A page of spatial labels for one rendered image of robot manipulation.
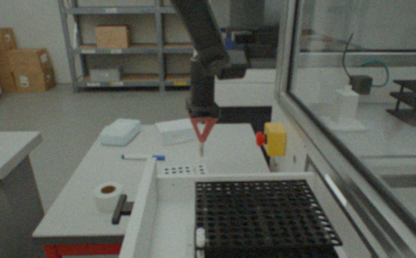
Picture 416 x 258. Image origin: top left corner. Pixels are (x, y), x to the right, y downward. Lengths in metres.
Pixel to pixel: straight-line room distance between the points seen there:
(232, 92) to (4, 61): 4.08
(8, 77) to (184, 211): 4.56
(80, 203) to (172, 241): 0.34
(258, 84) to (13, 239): 1.09
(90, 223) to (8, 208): 0.54
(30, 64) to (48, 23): 0.66
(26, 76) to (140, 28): 1.70
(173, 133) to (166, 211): 0.47
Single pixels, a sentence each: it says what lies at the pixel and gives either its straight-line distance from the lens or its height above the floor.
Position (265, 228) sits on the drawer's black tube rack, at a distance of 0.52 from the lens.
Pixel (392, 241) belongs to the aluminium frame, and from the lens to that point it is 0.45.
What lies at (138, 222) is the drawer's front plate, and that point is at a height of 0.93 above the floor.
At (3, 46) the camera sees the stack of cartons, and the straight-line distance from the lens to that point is 4.97.
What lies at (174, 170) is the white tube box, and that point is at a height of 0.80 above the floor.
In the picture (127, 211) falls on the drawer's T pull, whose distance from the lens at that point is 0.55.
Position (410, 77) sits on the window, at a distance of 0.44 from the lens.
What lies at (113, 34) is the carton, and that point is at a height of 0.76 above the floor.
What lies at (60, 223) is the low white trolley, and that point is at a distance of 0.81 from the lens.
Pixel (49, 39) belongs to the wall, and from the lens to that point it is 5.13.
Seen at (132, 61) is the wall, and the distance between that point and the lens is 4.83.
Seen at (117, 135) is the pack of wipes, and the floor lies 0.80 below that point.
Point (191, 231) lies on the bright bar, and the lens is 0.59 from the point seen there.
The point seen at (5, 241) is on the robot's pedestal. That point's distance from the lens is 1.37.
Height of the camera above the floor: 1.24
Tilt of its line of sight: 24 degrees down
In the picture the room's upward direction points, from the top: straight up
